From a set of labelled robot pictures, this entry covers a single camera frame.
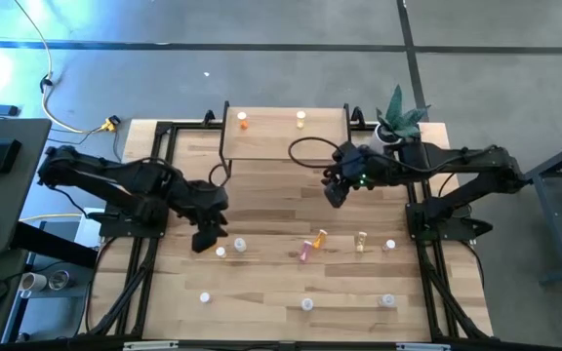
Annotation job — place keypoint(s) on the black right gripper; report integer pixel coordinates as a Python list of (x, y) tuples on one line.
[(354, 166)]

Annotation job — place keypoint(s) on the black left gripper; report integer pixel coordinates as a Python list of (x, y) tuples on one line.
[(206, 242)]

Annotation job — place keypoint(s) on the orange pill vial white cap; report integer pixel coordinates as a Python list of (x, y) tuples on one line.
[(242, 117), (320, 239)]

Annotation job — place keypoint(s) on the pink pill vial white cap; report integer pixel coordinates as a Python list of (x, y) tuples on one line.
[(205, 297), (305, 251), (390, 244)]

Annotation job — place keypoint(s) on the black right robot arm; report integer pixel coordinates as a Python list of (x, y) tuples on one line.
[(456, 158)]

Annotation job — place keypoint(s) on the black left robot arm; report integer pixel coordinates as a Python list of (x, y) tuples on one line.
[(130, 180)]

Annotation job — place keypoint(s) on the wooden shelf black metal legs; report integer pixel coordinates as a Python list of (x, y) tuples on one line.
[(271, 141)]

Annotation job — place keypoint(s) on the green plant in white pot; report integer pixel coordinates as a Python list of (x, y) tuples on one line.
[(397, 114)]

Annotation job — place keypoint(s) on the white box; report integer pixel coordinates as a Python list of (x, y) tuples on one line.
[(85, 236)]

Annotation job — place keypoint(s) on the yellow black power plug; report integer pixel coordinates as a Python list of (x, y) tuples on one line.
[(110, 124)]

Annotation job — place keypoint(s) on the black diagonal beam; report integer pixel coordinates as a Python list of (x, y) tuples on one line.
[(52, 244)]

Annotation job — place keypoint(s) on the grey metal cup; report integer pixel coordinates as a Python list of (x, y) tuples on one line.
[(59, 279)]

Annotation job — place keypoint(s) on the dark grey desk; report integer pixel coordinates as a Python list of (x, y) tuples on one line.
[(17, 195)]

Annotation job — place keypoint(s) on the blue-grey metal stand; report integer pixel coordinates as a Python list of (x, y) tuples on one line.
[(554, 224)]

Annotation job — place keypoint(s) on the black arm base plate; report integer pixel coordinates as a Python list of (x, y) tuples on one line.
[(471, 228), (115, 230)]

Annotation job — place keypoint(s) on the white bracket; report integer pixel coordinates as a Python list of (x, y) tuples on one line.
[(422, 346), (150, 345)]

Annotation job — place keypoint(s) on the black aluminium rig frame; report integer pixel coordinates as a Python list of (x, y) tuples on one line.
[(349, 346)]

